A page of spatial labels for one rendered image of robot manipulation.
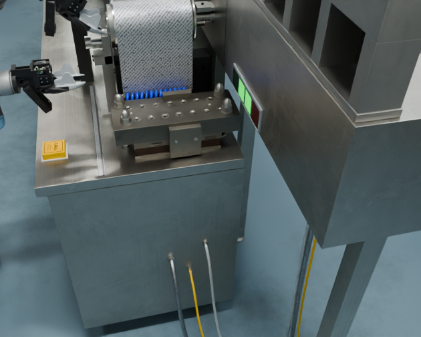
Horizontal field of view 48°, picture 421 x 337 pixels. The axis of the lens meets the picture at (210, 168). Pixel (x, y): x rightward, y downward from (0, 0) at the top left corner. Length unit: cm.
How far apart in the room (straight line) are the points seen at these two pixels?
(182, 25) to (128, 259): 84
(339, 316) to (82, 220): 84
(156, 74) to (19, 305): 129
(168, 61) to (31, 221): 142
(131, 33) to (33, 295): 136
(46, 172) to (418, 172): 107
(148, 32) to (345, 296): 95
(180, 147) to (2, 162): 181
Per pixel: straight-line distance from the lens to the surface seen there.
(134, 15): 150
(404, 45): 75
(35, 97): 158
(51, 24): 152
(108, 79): 166
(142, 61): 155
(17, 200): 283
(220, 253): 185
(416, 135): 86
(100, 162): 153
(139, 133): 145
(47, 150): 158
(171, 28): 152
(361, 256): 119
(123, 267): 180
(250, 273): 234
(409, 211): 101
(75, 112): 178
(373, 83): 76
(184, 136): 146
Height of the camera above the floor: 187
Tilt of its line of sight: 41 degrees down
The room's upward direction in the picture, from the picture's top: 2 degrees clockwise
